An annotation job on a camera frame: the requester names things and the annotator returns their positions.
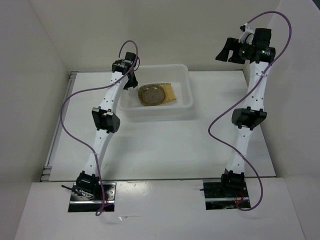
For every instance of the small clear glass cup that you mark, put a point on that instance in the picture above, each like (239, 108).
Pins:
(133, 93)
(134, 103)

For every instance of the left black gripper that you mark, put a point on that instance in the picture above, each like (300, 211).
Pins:
(133, 83)

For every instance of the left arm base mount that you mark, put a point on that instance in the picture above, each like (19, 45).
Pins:
(81, 201)

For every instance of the clear glass plate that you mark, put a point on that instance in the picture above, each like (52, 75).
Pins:
(151, 95)

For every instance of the white plastic bin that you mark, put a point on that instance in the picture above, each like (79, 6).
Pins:
(180, 109)

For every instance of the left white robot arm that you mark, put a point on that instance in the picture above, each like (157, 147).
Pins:
(106, 123)

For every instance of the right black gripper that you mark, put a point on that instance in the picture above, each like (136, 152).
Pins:
(232, 44)

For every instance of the bamboo woven tray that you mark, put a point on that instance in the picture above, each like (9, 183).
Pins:
(170, 95)

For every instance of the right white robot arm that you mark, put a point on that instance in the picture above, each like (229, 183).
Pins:
(246, 117)

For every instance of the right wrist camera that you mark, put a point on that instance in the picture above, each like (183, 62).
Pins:
(246, 33)

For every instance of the aluminium table rail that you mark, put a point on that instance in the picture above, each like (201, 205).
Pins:
(47, 169)

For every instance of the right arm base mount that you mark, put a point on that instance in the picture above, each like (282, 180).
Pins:
(217, 199)

